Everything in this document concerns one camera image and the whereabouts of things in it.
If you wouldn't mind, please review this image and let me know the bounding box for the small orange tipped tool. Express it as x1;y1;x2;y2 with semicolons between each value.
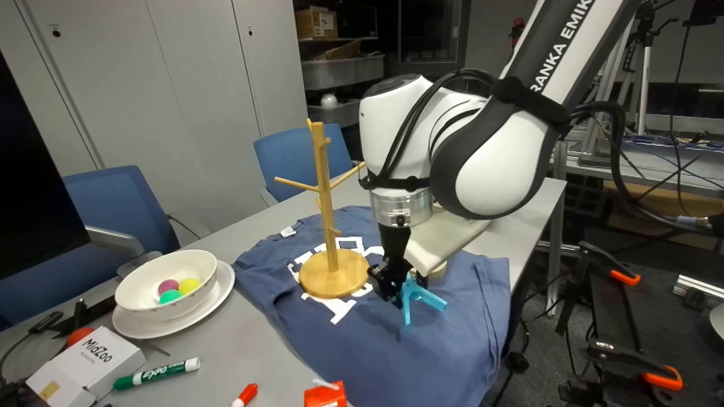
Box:
63;323;97;350

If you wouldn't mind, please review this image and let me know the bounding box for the grey work table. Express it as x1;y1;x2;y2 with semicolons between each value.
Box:
557;133;724;200

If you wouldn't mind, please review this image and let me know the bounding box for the wooden mug tree stand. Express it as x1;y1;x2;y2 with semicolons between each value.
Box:
272;118;373;300

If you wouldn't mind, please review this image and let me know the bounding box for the grey shelf bin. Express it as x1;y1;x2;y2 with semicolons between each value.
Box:
301;51;387;92
305;90;381;128

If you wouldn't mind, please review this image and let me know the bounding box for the blue printed t-shirt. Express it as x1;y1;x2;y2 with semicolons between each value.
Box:
231;204;514;407

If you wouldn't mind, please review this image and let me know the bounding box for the black computer monitor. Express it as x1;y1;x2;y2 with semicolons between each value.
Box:
0;51;93;282

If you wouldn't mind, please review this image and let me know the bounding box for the white cardboard box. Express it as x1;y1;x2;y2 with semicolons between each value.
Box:
25;323;150;407

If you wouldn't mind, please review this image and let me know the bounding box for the red capped marker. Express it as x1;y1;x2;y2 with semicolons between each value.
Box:
231;382;260;407

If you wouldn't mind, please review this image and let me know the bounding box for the small orange red container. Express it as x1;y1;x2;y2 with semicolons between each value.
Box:
301;380;352;407

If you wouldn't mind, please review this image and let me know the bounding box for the white plate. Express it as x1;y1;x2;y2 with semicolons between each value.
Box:
111;259;238;342

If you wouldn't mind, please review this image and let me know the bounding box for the white bowl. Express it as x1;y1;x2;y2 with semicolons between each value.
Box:
113;248;222;325

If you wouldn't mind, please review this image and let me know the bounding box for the brown cardboard box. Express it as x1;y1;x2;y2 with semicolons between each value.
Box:
295;5;339;41

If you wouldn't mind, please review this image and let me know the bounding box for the blue office chair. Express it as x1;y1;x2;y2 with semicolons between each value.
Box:
252;121;364;204
0;164;184;329

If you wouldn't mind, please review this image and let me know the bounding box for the camera tripod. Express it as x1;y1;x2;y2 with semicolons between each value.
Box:
613;0;683;142

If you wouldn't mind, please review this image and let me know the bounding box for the yellow ball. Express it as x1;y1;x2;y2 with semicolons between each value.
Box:
176;276;203;299

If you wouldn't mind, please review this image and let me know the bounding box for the green capped marker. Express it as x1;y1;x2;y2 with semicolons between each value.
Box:
111;355;203;393

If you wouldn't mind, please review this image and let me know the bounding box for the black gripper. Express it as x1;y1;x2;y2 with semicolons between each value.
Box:
367;214;417;302

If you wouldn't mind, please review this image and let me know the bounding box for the orange handled bar clamp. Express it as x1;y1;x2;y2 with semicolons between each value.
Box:
577;239;644;289
587;337;687;393

